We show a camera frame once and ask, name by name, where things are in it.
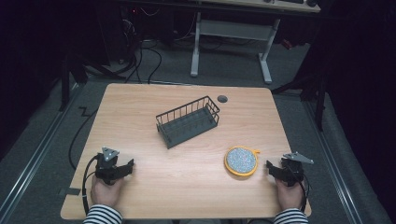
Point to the person's left hand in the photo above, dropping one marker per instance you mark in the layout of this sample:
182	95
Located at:
104	194

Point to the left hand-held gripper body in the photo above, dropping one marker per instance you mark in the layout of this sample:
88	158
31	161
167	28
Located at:
106	166

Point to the person's right hand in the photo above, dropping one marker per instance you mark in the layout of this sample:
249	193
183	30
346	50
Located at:
289	196

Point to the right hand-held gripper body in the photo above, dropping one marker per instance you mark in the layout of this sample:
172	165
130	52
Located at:
293	169

